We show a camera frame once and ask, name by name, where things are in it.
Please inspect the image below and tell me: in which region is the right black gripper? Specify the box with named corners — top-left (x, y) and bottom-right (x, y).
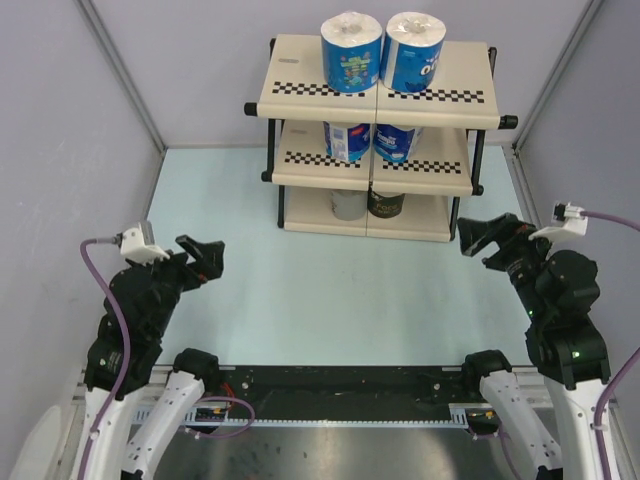
top-left (455, 210), bottom-right (560, 319)

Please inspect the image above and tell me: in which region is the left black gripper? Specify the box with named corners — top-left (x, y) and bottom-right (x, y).
top-left (129, 232), bottom-right (224, 335)

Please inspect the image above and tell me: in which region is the white roll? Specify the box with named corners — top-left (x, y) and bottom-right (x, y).
top-left (367, 189), bottom-right (405, 219)

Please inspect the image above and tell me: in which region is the blue Tempo paper roll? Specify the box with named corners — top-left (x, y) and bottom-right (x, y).
top-left (373, 124), bottom-right (424, 163)

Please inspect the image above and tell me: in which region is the grey paper roll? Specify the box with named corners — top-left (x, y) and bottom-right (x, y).
top-left (330, 190), bottom-right (367, 221)

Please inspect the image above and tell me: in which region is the blue-wrapped roll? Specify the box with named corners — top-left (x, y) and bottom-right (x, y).
top-left (380, 12), bottom-right (446, 93)
top-left (323, 121), bottom-right (371, 163)
top-left (320, 11), bottom-right (382, 94)

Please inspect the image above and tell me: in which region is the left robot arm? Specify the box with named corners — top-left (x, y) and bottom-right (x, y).
top-left (71, 228), bottom-right (225, 479)

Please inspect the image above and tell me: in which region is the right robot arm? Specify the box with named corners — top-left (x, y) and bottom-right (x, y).
top-left (457, 213), bottom-right (620, 479)

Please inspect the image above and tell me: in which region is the beige three-tier shelf rack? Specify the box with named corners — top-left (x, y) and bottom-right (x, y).
top-left (244, 34), bottom-right (518, 242)

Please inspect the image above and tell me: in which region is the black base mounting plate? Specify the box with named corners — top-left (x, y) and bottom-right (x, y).
top-left (163, 364), bottom-right (522, 421)

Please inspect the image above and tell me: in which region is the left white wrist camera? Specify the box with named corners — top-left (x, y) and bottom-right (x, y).
top-left (118, 220), bottom-right (170, 265)

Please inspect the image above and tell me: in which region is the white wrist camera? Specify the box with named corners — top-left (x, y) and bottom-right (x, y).
top-left (528, 202), bottom-right (588, 244)
top-left (118, 220), bottom-right (170, 265)

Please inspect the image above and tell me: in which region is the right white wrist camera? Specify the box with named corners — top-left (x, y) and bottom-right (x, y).
top-left (528, 202), bottom-right (588, 244)

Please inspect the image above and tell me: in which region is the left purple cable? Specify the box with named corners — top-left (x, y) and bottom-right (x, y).
top-left (67, 237), bottom-right (256, 480)

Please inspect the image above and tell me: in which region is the purple cable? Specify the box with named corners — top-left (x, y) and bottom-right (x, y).
top-left (67, 237), bottom-right (256, 480)
top-left (494, 209), bottom-right (640, 480)

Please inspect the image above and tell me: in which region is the aluminium frame rail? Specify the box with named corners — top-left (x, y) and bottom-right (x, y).
top-left (70, 364), bottom-right (617, 406)

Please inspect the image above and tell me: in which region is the white slotted cable duct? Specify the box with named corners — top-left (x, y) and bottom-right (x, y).
top-left (88, 402), bottom-right (474, 429)

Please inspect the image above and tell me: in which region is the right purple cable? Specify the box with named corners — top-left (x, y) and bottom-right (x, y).
top-left (494, 209), bottom-right (640, 480)

